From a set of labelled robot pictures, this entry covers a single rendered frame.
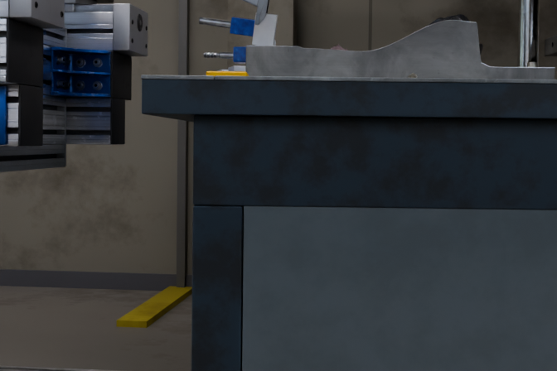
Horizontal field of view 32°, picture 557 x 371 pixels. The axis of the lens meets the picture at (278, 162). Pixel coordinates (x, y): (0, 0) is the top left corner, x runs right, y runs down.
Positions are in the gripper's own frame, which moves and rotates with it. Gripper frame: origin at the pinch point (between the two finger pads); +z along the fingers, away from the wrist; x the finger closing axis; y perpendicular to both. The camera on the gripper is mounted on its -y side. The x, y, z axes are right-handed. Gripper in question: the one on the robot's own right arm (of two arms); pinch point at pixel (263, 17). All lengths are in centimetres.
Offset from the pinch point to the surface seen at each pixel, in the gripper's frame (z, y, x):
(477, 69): 2.8, -35.9, 8.8
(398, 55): 2.5, -22.9, 8.6
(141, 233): 117, 55, -283
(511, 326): 25, -32, 73
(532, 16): -9, -73, -121
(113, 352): 123, 40, -146
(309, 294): 25, -12, 73
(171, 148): 74, 46, -288
